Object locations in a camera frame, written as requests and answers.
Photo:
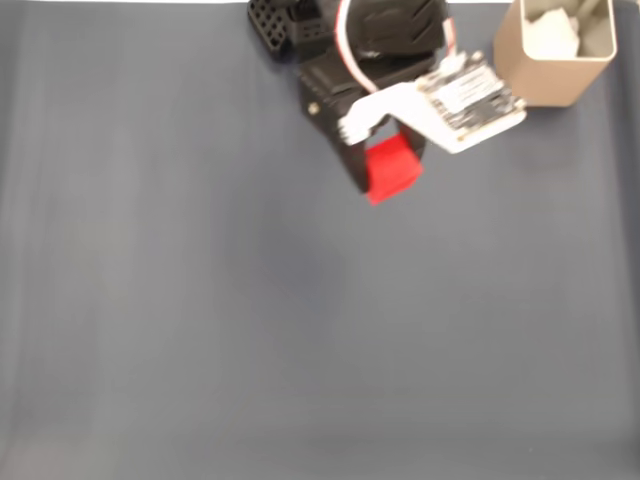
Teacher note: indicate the white camera board with mount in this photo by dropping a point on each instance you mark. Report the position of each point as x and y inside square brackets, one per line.
[470, 100]

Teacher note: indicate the red cube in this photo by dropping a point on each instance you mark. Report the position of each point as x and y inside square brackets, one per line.
[392, 172]

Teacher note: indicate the dark grey mat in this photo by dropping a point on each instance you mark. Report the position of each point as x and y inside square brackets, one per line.
[300, 325]

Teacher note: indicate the white crumpled paper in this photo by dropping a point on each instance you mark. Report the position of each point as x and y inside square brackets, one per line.
[550, 32]

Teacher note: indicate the beige rectangular box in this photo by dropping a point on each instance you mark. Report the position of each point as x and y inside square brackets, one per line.
[550, 85]

